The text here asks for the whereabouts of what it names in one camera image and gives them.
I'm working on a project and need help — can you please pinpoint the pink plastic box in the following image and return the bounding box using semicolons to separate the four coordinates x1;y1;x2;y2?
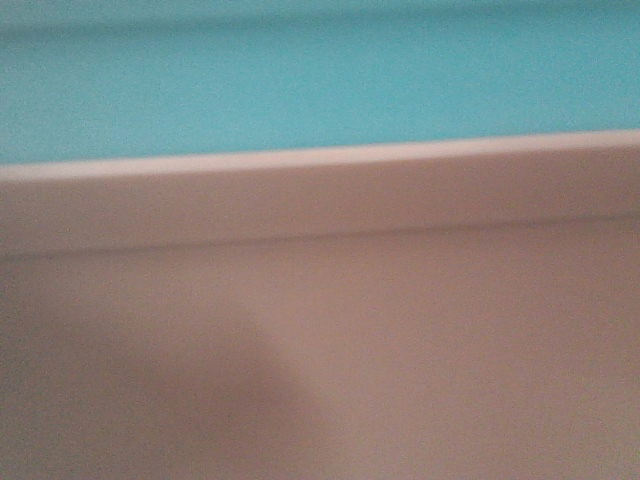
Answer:
1;130;639;479

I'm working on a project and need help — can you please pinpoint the light blue plastic box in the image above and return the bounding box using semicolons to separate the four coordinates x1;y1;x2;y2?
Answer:
1;1;639;164

